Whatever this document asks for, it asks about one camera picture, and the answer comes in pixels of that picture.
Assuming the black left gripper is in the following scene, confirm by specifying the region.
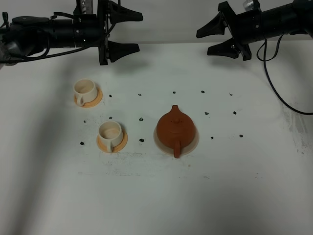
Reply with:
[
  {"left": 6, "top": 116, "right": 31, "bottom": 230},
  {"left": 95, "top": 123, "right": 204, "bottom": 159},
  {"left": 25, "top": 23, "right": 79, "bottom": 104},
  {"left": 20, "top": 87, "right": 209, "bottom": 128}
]
[{"left": 73, "top": 0, "right": 143, "bottom": 65}]

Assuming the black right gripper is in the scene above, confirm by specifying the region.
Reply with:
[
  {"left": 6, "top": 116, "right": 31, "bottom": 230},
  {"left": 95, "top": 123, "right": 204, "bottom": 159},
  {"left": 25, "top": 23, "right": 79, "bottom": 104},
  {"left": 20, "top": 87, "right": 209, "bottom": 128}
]
[{"left": 196, "top": 1, "right": 264, "bottom": 61}]

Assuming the brown clay teapot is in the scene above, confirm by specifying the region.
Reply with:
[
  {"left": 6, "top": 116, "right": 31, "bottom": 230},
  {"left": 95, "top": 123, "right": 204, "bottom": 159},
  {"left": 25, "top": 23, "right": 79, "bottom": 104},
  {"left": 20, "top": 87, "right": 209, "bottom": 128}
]
[{"left": 156, "top": 105, "right": 196, "bottom": 158}]

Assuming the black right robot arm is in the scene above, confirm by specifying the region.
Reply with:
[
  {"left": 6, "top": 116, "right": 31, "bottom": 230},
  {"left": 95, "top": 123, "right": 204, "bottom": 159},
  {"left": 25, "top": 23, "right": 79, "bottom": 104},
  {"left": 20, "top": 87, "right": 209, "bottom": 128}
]
[{"left": 196, "top": 0, "right": 313, "bottom": 61}]

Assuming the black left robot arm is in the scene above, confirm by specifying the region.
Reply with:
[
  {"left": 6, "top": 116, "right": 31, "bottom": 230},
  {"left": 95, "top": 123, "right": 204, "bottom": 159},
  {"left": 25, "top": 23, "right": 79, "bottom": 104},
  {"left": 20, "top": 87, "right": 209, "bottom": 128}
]
[{"left": 0, "top": 0, "right": 143, "bottom": 67}]

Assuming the beige round teapot coaster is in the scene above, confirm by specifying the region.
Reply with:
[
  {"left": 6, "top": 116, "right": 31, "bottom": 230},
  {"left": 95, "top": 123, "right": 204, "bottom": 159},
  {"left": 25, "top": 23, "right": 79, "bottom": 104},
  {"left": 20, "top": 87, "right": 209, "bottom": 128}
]
[{"left": 153, "top": 128, "right": 200, "bottom": 157}]

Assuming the far white teacup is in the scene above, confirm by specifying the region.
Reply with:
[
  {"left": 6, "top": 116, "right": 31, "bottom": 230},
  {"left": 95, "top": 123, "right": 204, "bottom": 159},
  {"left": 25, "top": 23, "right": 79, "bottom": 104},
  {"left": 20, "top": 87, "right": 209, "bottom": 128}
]
[{"left": 73, "top": 79, "right": 98, "bottom": 106}]

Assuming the white teacup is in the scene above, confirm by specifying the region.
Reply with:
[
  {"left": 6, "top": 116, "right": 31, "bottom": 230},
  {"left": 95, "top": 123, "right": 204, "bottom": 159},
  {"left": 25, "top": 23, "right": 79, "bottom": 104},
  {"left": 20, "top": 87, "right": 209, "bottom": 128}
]
[
  {"left": 73, "top": 79, "right": 98, "bottom": 106},
  {"left": 98, "top": 120, "right": 124, "bottom": 153}
]

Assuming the far orange saucer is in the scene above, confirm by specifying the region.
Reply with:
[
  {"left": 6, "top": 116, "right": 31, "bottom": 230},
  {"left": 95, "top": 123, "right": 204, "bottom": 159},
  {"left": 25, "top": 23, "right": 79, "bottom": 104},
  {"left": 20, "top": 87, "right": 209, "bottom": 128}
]
[{"left": 74, "top": 87, "right": 103, "bottom": 108}]

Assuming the orange saucer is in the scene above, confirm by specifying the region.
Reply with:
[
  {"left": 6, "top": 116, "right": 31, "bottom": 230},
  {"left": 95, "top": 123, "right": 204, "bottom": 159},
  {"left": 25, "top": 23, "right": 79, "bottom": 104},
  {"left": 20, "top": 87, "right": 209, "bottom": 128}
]
[
  {"left": 96, "top": 130, "right": 128, "bottom": 153},
  {"left": 74, "top": 87, "right": 103, "bottom": 108}
]

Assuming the near white teacup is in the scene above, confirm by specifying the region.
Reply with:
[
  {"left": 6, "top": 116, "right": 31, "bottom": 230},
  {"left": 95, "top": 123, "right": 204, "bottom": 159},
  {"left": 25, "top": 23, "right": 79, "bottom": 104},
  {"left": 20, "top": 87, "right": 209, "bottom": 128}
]
[{"left": 98, "top": 120, "right": 124, "bottom": 153}]

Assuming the near orange saucer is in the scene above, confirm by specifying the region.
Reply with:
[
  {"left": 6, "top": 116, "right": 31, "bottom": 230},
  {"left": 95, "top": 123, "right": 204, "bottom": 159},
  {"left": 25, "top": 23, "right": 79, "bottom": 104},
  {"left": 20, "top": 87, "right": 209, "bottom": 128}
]
[{"left": 96, "top": 130, "right": 128, "bottom": 153}]

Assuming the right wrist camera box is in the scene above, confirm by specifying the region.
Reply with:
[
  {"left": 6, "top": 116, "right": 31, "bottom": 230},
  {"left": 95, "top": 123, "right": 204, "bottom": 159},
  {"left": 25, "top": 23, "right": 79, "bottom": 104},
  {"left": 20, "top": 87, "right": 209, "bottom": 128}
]
[{"left": 243, "top": 0, "right": 260, "bottom": 11}]

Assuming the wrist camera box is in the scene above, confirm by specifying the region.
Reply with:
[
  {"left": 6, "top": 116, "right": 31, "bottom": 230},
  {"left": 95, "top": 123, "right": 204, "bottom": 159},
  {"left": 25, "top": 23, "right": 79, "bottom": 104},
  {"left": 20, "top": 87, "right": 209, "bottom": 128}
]
[
  {"left": 73, "top": 0, "right": 94, "bottom": 15},
  {"left": 243, "top": 0, "right": 260, "bottom": 11}
]

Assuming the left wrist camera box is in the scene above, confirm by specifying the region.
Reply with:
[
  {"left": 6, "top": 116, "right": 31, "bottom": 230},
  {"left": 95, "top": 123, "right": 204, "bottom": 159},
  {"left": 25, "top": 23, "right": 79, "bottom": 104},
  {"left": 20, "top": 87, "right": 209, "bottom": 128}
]
[{"left": 73, "top": 0, "right": 94, "bottom": 15}]

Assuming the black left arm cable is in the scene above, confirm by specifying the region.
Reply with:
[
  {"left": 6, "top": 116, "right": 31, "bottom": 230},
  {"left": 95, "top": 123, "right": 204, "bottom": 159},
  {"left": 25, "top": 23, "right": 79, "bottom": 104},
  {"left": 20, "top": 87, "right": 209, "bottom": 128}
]
[{"left": 0, "top": 11, "right": 98, "bottom": 62}]

